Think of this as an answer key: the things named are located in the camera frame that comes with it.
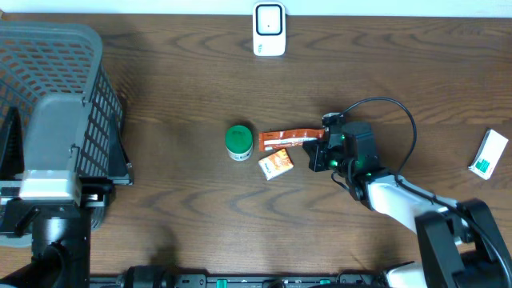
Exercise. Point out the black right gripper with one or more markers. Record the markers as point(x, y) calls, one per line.
point(315, 154)

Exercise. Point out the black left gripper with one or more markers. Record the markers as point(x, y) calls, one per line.
point(94, 195)

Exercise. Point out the small orange snack box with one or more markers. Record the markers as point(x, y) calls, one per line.
point(276, 164)

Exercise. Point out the red chocolate bar wrapper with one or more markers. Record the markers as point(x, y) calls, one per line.
point(276, 140)

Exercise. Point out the green lid white jar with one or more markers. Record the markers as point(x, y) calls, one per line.
point(239, 142)

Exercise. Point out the white green box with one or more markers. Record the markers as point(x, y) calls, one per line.
point(488, 155)

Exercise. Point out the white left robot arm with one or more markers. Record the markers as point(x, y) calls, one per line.
point(61, 139)

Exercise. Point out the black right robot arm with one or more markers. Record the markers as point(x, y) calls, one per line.
point(460, 244)

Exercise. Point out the white barcode scanner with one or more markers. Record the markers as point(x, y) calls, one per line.
point(269, 29)

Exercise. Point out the dark grey plastic basket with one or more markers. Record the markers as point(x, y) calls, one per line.
point(53, 65)

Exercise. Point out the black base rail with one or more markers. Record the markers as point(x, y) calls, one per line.
point(159, 276)

